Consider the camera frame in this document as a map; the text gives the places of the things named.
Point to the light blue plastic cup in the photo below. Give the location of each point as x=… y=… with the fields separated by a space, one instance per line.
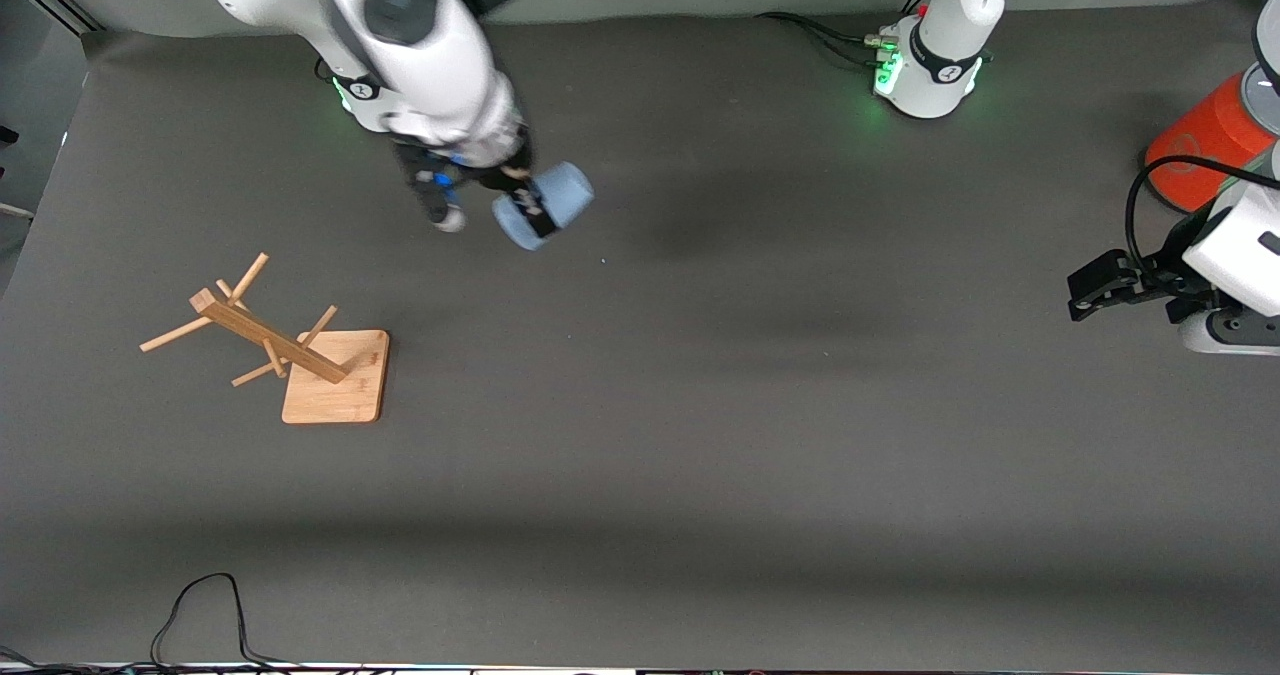
x=572 y=195

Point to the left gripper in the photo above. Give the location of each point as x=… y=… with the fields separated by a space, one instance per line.
x=1168 y=271

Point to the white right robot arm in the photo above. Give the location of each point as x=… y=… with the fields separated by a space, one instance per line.
x=420 y=45

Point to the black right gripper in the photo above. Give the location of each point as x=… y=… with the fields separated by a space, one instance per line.
x=508 y=181

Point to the orange cylindrical canister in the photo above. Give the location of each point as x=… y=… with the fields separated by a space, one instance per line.
x=1200 y=145

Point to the wooden cup rack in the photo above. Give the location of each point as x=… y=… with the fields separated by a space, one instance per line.
x=335 y=395

